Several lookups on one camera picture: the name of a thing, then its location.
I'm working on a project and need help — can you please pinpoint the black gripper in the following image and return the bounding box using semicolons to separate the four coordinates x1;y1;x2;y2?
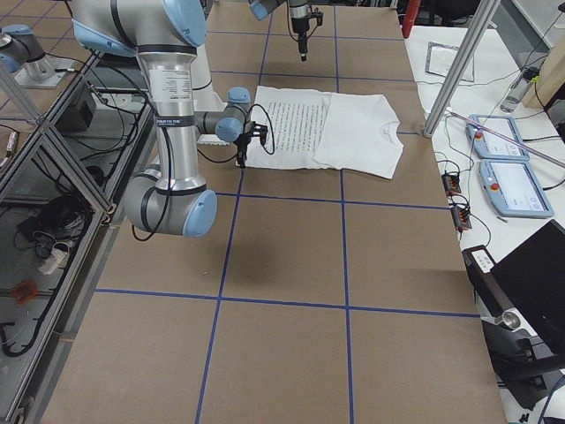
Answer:
287;0;323;62
236;121;268;169

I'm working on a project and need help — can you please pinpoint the white long-sleeve printed shirt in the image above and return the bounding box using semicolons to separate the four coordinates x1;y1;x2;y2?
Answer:
245;86;403;179

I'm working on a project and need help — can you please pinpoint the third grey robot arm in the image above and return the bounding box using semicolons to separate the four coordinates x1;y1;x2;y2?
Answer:
1;24;64;89

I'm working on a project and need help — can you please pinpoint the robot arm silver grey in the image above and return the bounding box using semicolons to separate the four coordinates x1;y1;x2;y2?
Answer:
250;0;324;62
72;1;268;238

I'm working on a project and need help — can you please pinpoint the red fire extinguisher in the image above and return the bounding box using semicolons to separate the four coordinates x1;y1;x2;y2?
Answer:
402;0;420;39

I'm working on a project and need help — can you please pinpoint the grey bordered white sheet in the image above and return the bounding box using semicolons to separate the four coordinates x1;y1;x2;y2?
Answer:
425;42;475;83

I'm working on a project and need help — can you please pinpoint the black power adapter box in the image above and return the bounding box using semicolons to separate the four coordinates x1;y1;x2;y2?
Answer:
55;85;96;133

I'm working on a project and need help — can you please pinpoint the upper small relay board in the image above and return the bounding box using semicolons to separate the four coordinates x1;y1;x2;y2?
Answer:
441;172;462;196

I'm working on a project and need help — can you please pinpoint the small relay board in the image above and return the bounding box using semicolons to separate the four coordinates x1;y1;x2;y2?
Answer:
450;204;472;233
441;172;462;196

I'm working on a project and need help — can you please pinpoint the white power strip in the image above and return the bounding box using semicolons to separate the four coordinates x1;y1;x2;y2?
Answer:
38;245;70;276

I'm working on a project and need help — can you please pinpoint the upper blue teach pendant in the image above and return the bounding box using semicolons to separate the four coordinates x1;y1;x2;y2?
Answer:
466;114;530;162

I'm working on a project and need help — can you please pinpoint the blue teach pendant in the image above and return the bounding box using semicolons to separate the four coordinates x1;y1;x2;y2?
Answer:
478;159;554;219
466;114;530;162

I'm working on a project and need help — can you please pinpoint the clear water bottle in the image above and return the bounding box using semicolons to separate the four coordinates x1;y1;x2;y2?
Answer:
500;77;531;113

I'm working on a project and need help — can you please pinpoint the lower small relay board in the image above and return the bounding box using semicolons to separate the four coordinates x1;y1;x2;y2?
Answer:
450;204;472;233

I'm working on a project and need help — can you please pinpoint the lower blue teach pendant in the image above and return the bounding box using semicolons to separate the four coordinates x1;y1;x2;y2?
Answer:
478;159;554;219

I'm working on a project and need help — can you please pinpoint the black box white label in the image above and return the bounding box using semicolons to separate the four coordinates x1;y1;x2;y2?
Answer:
462;245;514;316

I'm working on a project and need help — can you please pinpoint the black laptop computer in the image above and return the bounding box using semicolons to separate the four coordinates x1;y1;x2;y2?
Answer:
492;220;564;353

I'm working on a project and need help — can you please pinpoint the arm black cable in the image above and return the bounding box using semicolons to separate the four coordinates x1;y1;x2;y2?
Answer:
132;103;277;242

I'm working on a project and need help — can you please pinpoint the aluminium frame side rack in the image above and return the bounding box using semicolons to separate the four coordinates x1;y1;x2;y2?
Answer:
1;53;154;423

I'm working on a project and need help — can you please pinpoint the aluminium frame post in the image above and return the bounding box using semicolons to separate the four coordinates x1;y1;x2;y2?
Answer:
423;0;501;138

